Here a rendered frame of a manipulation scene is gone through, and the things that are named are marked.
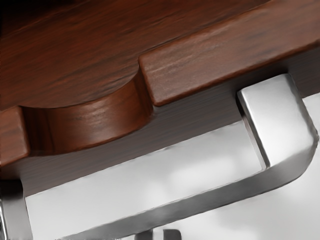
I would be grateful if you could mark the dark brown wooden cabinet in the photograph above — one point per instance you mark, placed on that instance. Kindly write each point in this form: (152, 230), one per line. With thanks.
(105, 55)

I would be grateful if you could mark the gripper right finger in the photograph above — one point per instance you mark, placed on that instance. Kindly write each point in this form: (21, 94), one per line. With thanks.
(172, 235)

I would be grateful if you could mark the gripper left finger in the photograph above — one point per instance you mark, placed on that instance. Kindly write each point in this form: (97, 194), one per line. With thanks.
(143, 235)

